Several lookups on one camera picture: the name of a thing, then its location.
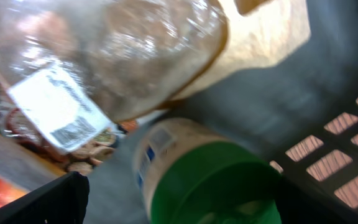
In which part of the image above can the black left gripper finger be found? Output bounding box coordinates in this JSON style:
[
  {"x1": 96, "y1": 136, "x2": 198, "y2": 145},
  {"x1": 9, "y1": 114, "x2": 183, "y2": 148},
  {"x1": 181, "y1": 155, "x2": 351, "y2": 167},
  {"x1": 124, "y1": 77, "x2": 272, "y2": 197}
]
[{"x1": 0, "y1": 171, "x2": 90, "y2": 224}]

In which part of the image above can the orange tissue packet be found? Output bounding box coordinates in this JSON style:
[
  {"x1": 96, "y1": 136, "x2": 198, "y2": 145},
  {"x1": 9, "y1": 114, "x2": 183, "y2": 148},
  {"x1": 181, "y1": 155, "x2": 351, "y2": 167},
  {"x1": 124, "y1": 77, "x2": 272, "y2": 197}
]
[{"x1": 0, "y1": 135, "x2": 65, "y2": 208}]

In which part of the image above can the green lidded jar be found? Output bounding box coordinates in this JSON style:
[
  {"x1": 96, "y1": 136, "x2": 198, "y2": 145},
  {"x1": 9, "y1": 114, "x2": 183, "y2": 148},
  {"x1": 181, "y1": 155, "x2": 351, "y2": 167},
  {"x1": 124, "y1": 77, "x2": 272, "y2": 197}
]
[{"x1": 133, "y1": 118, "x2": 282, "y2": 224}]

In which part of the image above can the red patterned snack bag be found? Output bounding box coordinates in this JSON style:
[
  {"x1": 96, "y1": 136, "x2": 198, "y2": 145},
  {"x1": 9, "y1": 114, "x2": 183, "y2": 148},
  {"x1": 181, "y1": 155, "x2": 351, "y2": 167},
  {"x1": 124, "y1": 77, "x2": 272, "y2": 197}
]
[{"x1": 2, "y1": 108, "x2": 139, "y2": 175}]

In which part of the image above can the grey plastic shopping basket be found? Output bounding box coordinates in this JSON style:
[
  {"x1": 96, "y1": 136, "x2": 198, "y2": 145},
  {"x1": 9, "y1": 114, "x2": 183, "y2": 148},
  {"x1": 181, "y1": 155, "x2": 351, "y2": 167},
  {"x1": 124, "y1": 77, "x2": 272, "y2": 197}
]
[{"x1": 82, "y1": 0, "x2": 358, "y2": 224}]

